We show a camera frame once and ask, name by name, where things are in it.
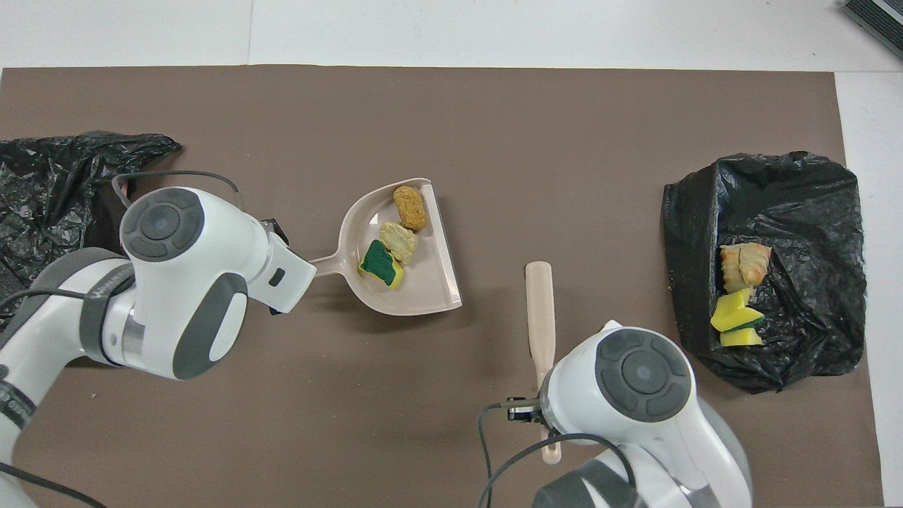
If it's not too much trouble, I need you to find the striped golden croissant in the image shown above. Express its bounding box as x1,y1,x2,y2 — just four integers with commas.
734,242,773,287

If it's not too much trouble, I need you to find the beige plastic dustpan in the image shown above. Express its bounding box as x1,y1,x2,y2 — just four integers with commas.
310,177,464,317

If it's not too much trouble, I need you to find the yellow sponge with green back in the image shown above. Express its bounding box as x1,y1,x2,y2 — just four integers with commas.
358,238,406,290

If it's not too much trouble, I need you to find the black plastic trash bag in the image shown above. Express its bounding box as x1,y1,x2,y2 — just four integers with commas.
661,151,866,394
0,131,182,283

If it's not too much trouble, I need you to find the small yellow sponge piece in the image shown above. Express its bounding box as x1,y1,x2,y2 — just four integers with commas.
719,328,765,348

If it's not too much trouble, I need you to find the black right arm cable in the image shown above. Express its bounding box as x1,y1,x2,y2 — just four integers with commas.
478,402,637,508

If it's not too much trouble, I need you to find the brown oval bread nugget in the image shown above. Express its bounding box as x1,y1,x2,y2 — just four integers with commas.
392,184,429,232

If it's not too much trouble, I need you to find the large yellow sponge piece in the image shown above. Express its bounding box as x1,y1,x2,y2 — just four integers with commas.
710,288,766,333

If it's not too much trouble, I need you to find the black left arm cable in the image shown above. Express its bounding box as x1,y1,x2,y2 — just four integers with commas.
0,171,244,508

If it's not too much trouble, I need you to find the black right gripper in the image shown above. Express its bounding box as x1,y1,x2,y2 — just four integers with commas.
506,397,550,425

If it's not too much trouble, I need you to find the dark grey ribbed device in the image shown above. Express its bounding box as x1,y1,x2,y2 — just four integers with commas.
840,0,903,61

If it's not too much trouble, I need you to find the small pale bread piece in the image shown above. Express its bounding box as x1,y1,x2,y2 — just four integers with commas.
379,221,419,266

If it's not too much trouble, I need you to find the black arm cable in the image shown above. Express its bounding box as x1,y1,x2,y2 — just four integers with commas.
0,171,244,508
478,402,637,508

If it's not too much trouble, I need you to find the beige brush with black bristles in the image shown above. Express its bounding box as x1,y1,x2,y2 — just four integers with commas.
524,260,564,466

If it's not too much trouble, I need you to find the brown table mat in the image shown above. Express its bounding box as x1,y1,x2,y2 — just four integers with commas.
0,65,884,508

